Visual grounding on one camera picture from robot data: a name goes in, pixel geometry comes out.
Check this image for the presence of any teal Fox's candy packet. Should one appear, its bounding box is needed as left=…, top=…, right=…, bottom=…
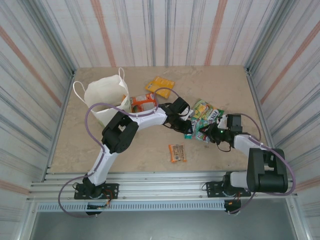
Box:
left=184, top=118, right=213, bottom=144

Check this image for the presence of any yellow-green Fox's candy packet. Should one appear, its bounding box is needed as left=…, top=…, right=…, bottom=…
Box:
left=191, top=99, right=225, bottom=124

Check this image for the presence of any small orange cracker pack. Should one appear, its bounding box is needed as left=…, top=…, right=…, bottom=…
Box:
left=168, top=143, right=188, bottom=164

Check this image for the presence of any orange mango snack packet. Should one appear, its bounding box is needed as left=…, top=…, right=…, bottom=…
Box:
left=128, top=93, right=159, bottom=114

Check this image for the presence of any white floral paper bag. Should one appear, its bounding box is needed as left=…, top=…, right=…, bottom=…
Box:
left=72, top=66, right=131, bottom=127

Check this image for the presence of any yellow snack packet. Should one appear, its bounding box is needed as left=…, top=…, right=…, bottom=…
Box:
left=144, top=76, right=176, bottom=99

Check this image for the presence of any right metal side beam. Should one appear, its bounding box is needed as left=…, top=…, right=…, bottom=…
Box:
left=245, top=66, right=285, bottom=179

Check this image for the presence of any right black base connector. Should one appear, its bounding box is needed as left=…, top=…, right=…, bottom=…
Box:
left=224, top=199, right=242, bottom=215

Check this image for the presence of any grey metal lower panel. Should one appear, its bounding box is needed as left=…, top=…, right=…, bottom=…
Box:
left=29, top=211, right=300, bottom=240

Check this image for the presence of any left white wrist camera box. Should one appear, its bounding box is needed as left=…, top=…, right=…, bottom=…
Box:
left=180, top=106, right=194, bottom=122

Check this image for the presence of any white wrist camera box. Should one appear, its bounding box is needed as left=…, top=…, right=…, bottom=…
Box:
left=180, top=106, right=194, bottom=122
left=216, top=114, right=229, bottom=130

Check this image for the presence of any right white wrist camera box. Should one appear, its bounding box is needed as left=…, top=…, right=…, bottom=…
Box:
left=216, top=114, right=229, bottom=130

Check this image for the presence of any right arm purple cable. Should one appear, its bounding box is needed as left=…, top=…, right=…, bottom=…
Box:
left=228, top=113, right=296, bottom=215

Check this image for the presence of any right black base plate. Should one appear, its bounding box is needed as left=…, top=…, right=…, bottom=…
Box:
left=205, top=181, right=252, bottom=199

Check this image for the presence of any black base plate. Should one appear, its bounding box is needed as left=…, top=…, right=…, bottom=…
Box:
left=205, top=181, right=252, bottom=199
left=74, top=183, right=120, bottom=200

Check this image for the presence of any aluminium mounting rail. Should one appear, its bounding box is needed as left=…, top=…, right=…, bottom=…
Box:
left=26, top=171, right=299, bottom=202

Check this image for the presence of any perforated metal cable tray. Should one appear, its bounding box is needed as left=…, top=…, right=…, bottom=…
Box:
left=36, top=201, right=228, bottom=213

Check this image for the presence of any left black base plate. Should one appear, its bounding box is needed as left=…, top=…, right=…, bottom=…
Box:
left=74, top=183, right=120, bottom=200

